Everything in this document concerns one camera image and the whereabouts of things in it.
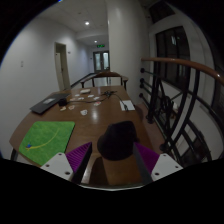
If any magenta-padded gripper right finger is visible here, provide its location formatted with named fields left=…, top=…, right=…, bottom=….
left=132, top=141, right=184, bottom=186

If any black closed laptop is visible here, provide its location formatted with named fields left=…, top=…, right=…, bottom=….
left=29, top=92, right=71, bottom=115

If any glass double door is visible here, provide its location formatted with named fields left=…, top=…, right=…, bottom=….
left=92, top=50, right=111, bottom=73

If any wooden armchair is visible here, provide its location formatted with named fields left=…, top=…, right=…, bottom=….
left=79, top=70, right=129, bottom=90

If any white side door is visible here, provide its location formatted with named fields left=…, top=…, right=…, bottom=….
left=54, top=42, right=72, bottom=91

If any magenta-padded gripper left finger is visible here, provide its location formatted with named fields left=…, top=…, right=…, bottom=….
left=40, top=141, right=93, bottom=185

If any white paper sheet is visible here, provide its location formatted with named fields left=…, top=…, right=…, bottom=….
left=119, top=99, right=136, bottom=112

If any small black block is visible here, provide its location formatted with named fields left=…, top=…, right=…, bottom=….
left=58, top=97, right=69, bottom=107

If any green mouse pad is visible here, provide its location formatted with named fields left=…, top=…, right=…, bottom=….
left=18, top=120, right=77, bottom=167

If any dark framed window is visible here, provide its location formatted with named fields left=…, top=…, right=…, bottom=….
left=154, top=25, right=192, bottom=92

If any black railing with wooden handrail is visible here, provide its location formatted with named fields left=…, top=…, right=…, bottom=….
left=138, top=56, right=224, bottom=164

